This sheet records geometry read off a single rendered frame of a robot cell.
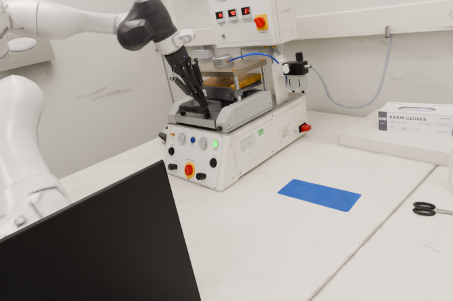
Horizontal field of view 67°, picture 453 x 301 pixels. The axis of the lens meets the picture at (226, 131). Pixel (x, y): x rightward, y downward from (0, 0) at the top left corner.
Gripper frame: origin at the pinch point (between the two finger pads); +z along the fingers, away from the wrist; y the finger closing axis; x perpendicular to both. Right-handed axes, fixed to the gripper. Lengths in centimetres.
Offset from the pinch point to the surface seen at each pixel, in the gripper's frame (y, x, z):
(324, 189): 6, 45, 27
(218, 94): -4.0, 5.1, 0.8
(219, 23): -32.9, -11.2, -12.9
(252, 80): -16.8, 10.7, 3.6
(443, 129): -34, 66, 34
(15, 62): 14, -128, -28
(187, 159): 16.4, -2.0, 15.4
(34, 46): 1, -128, -29
